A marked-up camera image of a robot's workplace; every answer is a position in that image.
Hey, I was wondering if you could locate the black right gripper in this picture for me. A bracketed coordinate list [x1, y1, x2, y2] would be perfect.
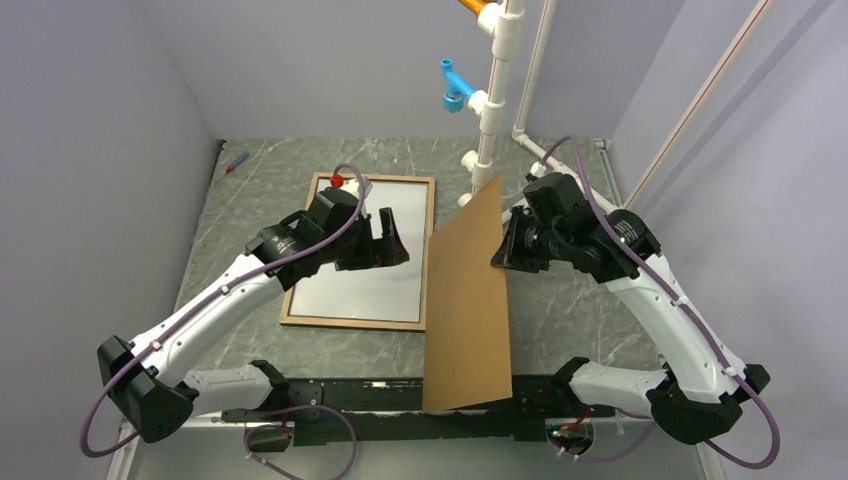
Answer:
[491, 204, 570, 272]

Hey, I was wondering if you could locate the aluminium table edge rail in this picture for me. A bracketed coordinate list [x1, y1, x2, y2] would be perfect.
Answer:
[592, 137, 670, 362]

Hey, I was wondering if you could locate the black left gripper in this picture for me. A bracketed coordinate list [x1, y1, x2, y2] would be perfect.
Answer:
[322, 207, 409, 271]

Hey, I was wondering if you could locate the white pvc pipe stand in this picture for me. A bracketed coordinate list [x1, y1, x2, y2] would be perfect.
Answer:
[457, 0, 776, 213]

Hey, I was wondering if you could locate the orange pipe fitting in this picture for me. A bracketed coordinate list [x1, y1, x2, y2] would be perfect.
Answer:
[457, 0, 493, 17]

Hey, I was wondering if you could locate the light wooden picture frame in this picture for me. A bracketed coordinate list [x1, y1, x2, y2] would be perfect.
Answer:
[280, 174, 436, 332]

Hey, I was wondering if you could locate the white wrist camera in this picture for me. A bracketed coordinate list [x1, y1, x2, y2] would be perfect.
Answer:
[525, 163, 547, 183]
[329, 174, 372, 200]

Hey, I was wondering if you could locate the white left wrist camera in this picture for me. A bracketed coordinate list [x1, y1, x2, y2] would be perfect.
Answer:
[329, 174, 372, 200]

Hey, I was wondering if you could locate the brown fibreboard backing board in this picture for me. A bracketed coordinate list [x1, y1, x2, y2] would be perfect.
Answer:
[422, 178, 512, 413]

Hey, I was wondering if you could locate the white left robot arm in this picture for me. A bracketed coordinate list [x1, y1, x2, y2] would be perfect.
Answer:
[97, 187, 410, 443]

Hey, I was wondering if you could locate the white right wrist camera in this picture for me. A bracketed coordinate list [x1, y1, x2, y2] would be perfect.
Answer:
[525, 163, 547, 183]

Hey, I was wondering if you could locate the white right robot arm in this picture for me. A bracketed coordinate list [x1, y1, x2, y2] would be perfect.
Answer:
[491, 172, 770, 445]

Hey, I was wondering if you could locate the blue red screwdriver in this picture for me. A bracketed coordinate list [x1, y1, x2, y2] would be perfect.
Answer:
[224, 152, 250, 175]

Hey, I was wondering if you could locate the blue pipe fitting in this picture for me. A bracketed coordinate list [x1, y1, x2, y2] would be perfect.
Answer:
[440, 59, 476, 113]

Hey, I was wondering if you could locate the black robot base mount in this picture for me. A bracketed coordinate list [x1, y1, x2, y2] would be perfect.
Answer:
[148, 357, 704, 458]

